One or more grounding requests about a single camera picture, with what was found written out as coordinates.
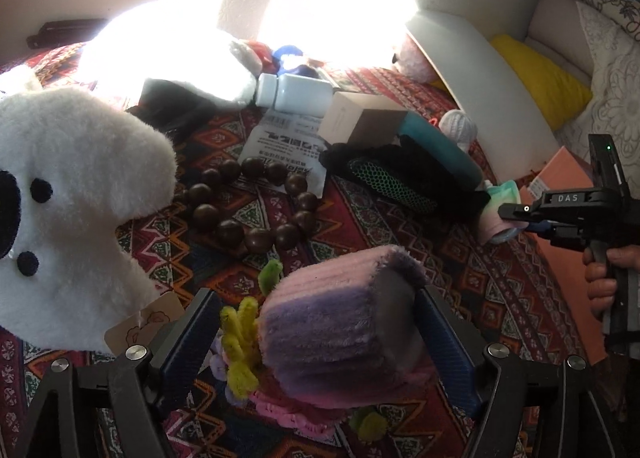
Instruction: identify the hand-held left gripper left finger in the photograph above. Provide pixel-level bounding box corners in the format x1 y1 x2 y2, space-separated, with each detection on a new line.
20 288 223 458

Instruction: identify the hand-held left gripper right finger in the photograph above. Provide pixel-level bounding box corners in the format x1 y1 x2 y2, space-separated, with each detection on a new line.
415 284 626 458

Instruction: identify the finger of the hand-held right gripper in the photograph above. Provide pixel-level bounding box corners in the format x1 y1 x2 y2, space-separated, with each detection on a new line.
497 202 546 223
520 219 558 239

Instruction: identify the pastel striped cup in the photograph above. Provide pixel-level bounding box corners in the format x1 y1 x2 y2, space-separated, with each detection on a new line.
475 180 533 245

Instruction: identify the orange cardboard box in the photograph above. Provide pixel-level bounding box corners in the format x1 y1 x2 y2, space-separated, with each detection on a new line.
520 145 640 364

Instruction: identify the black cloth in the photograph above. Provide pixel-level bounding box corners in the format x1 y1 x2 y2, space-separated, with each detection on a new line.
320 135 491 224

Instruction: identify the purple plush flower pot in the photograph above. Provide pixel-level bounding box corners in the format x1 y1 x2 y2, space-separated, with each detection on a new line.
210 244 428 441

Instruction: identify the wooden bead bracelet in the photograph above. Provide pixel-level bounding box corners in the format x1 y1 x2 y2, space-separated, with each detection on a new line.
177 158 321 251

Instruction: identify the white plastic bottle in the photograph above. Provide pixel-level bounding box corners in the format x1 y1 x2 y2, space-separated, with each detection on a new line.
255 73 333 115

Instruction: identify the desktop with patterned red cloth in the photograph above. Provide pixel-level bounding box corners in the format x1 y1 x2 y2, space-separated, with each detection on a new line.
0 40 626 458

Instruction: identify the person's right hand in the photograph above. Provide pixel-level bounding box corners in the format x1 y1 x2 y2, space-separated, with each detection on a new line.
584 244 640 321

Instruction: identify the beige paper hang tag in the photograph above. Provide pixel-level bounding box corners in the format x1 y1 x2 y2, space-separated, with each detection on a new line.
104 292 187 356

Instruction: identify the teal case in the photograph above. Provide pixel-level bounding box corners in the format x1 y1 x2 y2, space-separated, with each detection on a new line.
400 113 485 191

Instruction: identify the white knitted ball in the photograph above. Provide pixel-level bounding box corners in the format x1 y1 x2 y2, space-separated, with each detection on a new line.
439 109 479 151

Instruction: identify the white lace pillow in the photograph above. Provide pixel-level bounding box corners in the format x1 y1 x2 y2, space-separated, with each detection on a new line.
560 0 640 174

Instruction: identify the green mesh item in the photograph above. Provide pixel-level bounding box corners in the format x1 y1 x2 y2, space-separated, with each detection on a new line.
347 158 438 214

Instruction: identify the yellow pillow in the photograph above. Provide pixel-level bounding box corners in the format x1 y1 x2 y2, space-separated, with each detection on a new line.
490 34 593 131

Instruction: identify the white box lid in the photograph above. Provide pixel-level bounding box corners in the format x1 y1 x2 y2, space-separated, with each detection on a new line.
405 9 558 161

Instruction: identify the brown and white carton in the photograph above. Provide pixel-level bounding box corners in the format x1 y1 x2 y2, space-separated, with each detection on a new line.
317 91 410 146

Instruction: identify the pink plush toy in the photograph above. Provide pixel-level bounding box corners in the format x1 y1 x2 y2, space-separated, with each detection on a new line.
392 35 436 84

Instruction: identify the beige sofa backrest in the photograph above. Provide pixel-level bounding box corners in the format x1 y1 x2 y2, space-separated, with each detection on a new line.
525 0 601 86

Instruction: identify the white plush dog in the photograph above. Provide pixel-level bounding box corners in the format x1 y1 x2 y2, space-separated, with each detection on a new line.
0 87 178 354

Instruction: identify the white printed paper packet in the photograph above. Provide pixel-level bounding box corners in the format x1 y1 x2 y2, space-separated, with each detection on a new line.
237 108 328 196

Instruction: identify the black pouch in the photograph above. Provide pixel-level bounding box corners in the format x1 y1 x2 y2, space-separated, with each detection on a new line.
135 78 221 139

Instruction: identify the blue plastic item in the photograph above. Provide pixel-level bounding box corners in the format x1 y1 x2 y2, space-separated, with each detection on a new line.
272 44 306 74

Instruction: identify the black bar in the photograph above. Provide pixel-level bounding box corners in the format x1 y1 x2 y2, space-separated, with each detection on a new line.
26 18 108 50

